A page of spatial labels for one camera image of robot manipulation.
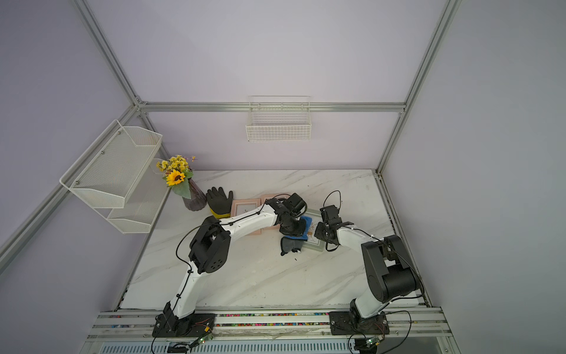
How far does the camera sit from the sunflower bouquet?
852mm

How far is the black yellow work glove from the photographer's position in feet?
3.39

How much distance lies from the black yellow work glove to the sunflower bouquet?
0.71 feet
